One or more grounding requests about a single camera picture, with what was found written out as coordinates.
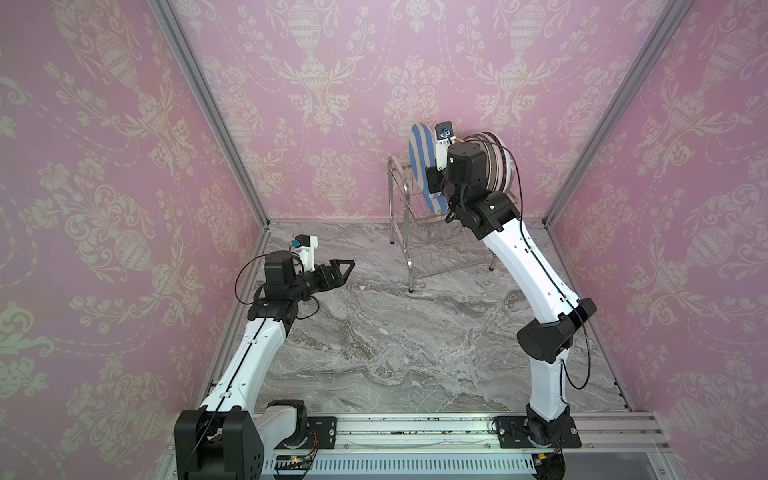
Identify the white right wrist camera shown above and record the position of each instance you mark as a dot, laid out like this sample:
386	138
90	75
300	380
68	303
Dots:
445	137

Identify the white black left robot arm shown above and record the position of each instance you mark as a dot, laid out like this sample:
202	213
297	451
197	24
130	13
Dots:
223	438

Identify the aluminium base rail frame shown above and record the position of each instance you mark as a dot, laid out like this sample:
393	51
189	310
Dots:
438	445

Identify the white floral plate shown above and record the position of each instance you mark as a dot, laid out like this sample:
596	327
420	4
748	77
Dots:
510	165

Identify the silver metal dish rack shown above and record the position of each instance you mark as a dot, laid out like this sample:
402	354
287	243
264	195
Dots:
428	245

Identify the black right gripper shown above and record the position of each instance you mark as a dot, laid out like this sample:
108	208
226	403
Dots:
434	180

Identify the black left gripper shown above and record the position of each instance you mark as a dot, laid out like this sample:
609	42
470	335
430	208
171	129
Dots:
337	280

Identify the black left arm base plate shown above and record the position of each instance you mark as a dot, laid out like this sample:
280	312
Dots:
320	432

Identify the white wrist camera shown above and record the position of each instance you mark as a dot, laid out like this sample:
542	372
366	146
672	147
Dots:
445	137
305	246

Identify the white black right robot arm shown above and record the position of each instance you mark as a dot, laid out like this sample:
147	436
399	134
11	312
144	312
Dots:
558	311

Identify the aluminium corner post right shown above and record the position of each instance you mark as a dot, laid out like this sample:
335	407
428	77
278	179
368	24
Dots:
665	26

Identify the orange sunburst patterned plate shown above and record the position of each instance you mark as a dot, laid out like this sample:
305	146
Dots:
499	161

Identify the blue striped plate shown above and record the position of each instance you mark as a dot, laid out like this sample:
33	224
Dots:
422	154

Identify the aluminium corner post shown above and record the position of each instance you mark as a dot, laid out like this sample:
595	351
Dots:
194	74
665	26

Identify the aluminium corner post left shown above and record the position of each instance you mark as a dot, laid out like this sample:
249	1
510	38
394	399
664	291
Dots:
194	74

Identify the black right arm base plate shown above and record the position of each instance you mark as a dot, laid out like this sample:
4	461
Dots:
518	432

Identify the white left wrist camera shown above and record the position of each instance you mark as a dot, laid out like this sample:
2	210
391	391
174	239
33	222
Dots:
305	246

